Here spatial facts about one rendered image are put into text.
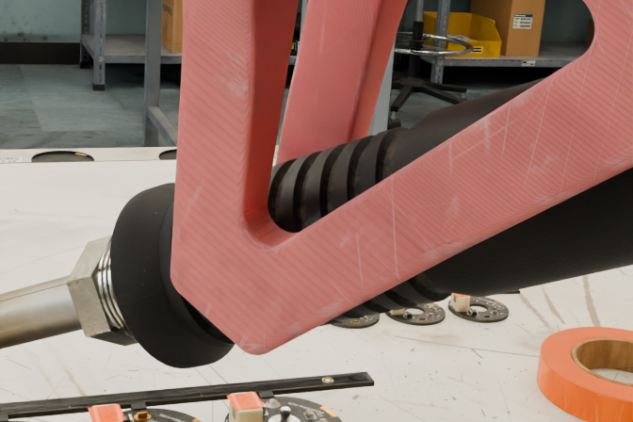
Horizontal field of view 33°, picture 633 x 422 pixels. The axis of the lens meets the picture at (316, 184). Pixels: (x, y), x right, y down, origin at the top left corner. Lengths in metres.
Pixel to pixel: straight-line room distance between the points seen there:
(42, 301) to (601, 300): 0.36
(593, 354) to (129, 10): 4.29
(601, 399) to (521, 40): 4.46
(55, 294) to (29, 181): 0.43
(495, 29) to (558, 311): 4.32
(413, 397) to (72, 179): 0.27
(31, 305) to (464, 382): 0.25
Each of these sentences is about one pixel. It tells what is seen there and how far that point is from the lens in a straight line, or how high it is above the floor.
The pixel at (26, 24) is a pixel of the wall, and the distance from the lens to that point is 4.61.
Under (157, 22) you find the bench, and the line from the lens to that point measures 3.17.
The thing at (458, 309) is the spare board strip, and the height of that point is 0.75.
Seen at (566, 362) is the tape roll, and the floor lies 0.76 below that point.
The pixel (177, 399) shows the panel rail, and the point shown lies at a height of 0.81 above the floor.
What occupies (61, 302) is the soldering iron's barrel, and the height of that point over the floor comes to 0.86.
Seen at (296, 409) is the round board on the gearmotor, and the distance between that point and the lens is 0.24.
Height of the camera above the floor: 0.93
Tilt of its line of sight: 17 degrees down
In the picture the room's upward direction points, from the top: 4 degrees clockwise
